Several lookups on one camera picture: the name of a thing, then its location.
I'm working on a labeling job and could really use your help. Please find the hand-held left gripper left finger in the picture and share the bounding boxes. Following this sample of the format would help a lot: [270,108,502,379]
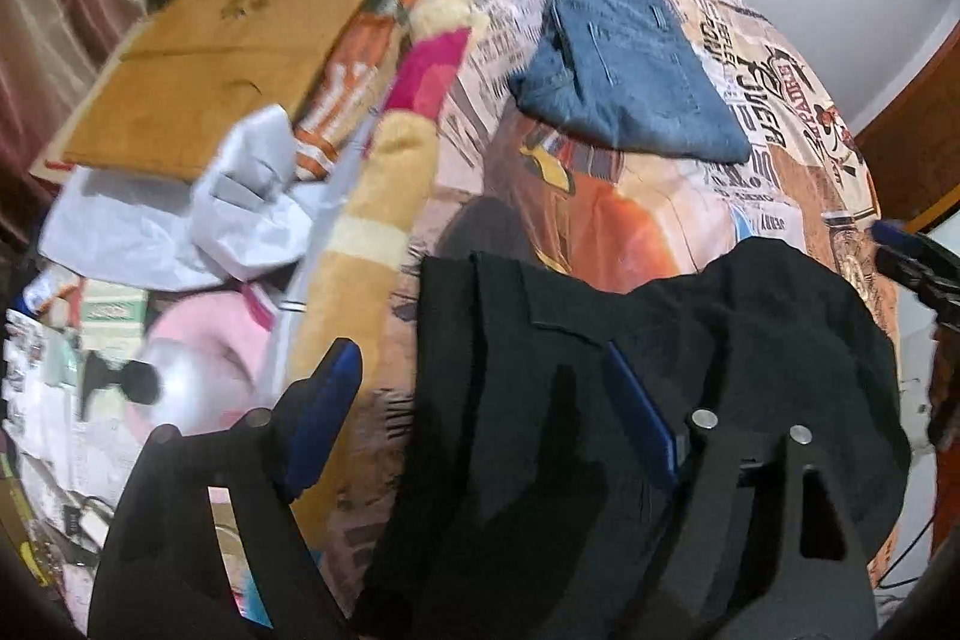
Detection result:
[88,338,363,640]

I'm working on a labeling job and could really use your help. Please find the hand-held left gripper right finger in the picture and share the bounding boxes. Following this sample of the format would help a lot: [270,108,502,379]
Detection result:
[606,341,880,640]

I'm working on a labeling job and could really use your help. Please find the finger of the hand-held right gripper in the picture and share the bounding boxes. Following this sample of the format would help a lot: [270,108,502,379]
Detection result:
[872,218,960,327]

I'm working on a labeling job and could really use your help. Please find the black pants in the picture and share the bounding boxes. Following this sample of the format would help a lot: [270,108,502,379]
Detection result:
[352,237,912,640]

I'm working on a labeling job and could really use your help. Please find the pink round cushion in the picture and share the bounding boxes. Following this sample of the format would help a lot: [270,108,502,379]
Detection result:
[127,287,278,438]

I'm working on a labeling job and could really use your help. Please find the printed blanket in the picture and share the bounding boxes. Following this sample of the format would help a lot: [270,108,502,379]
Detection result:
[405,0,901,611]

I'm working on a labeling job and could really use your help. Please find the white plastic bag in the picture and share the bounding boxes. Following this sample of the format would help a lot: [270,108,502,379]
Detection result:
[37,104,353,292]

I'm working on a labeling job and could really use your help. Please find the green white box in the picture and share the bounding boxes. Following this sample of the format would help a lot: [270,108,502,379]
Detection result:
[79,280,155,348]

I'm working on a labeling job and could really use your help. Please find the yellow pink plush blanket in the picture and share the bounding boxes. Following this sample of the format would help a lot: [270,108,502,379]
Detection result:
[289,0,496,551]

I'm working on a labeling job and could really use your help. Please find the blue jeans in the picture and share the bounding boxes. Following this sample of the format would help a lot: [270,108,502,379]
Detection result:
[510,0,751,163]

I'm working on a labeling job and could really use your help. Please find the brown cardboard sheet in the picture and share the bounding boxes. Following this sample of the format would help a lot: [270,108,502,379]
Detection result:
[34,0,406,184]

